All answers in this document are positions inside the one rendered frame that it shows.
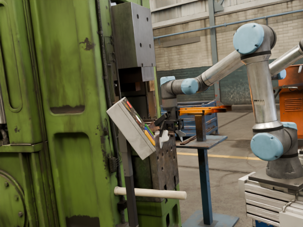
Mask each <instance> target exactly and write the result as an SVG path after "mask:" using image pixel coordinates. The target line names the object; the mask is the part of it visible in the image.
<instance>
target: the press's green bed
mask: <svg viewBox="0 0 303 227"><path fill-rule="evenodd" d="M173 191H179V183H178V185H177V186H175V188H174V189H173ZM136 207H137V215H138V225H139V226H138V227H182V224H181V215H180V206H179V199H168V198H164V200H163V201H162V202H150V201H139V200H136Z"/></svg>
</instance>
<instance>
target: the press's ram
mask: <svg viewBox="0 0 303 227"><path fill-rule="evenodd" d="M111 11H112V19H113V27H114V35H115V46H116V55H117V63H118V70H119V69H127V68H137V67H156V58H155V49H154V40H153V30H152V17H151V10H150V9H148V8H146V7H143V6H141V5H138V4H136V3H133V2H127V3H123V4H119V5H113V6H111Z"/></svg>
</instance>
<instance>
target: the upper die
mask: <svg viewBox="0 0 303 227"><path fill-rule="evenodd" d="M118 71H119V83H120V84H123V83H133V82H145V81H153V80H155V76H154V67H137V68H127V69H119V70H118Z"/></svg>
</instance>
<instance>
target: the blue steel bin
mask: <svg viewBox="0 0 303 227"><path fill-rule="evenodd" d="M193 106H196V107H214V106H216V99H214V100H213V101H195V102H178V103H177V107H179V108H191V107H193ZM165 113H167V111H164V110H163V107H162V105H161V115H163V114H165ZM204 116H205V128H206V129H208V130H209V129H211V130H210V131H208V132H206V135H210V134H211V133H213V132H214V131H216V132H215V134H219V130H218V118H217V113H212V115H204ZM179 118H183V119H184V129H182V130H181V131H182V132H184V133H185V134H186V136H194V135H196V126H195V115H188V114H184V115H181V116H179Z"/></svg>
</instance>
